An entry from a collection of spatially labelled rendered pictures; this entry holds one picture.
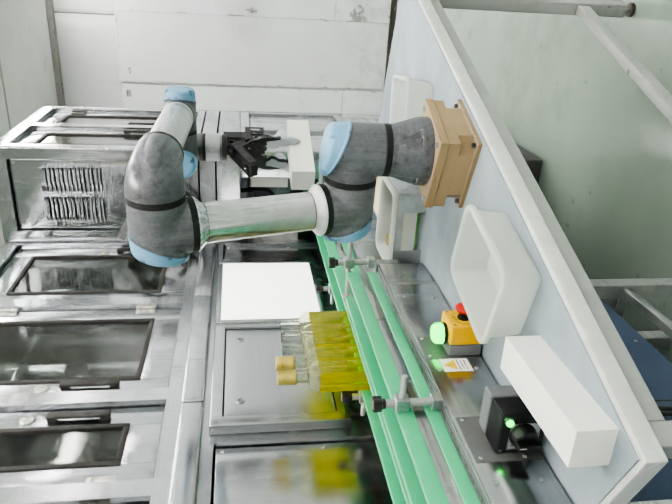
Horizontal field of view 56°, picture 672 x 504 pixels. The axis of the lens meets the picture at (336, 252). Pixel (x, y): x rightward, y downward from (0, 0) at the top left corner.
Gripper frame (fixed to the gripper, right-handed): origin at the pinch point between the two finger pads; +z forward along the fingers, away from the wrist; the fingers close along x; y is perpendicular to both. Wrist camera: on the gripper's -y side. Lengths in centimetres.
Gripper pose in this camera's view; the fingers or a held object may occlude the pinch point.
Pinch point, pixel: (295, 153)
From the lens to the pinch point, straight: 175.3
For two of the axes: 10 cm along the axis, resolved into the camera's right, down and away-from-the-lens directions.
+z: 9.9, -0.1, 1.5
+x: -1.0, 7.1, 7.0
